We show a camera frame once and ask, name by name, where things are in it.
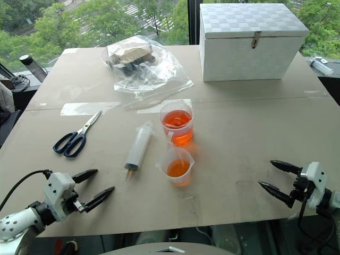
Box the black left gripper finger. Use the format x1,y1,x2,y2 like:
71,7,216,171
71,168,99,184
84,186,116,214

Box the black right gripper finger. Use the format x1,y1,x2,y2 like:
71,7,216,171
270,159,303,175
258,181,293,208

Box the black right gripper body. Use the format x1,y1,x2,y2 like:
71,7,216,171
289,169,317,208

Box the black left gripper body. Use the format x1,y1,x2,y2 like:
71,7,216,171
63,190,89,214

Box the large clear plastic syringe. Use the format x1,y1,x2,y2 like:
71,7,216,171
124,121,157,183

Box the small beaker orange liquid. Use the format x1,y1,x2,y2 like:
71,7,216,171
155,147,195,187

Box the large beaker orange liquid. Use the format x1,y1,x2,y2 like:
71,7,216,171
159,101,194,147

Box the clear syringe with blue print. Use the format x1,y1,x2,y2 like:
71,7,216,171
307,56,336,77

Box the grey rounded robot body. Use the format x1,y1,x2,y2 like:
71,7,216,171
97,241,237,255

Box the grey cloth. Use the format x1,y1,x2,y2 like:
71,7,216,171
0,79,15,127

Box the black bottle with silver cap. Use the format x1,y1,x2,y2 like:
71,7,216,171
19,54,48,83

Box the clear plastic bag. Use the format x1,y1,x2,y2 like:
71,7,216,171
101,36,195,111

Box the white woven lidded box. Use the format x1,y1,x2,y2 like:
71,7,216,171
199,3,310,82

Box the brown bundle inside bag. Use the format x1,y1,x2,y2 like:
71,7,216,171
109,43,157,70

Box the metal box latch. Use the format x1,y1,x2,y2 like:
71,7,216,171
251,30,262,49

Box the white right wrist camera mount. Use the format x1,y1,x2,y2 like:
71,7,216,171
300,161,333,210

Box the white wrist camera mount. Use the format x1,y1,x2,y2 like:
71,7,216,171
300,161,333,210
42,172,77,222

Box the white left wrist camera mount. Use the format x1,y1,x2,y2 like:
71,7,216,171
42,172,77,222

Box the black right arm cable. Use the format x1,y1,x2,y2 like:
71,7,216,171
297,185,338,252

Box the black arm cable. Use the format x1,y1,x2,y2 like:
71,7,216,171
0,169,52,211
297,185,338,252

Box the blue handled scissors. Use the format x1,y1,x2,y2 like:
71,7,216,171
52,110,103,158

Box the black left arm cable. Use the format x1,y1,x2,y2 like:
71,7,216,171
0,169,52,211

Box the black cable bundle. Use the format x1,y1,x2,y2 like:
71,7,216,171
10,74,30,89

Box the black window frame post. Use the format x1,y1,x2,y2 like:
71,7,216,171
188,0,201,46

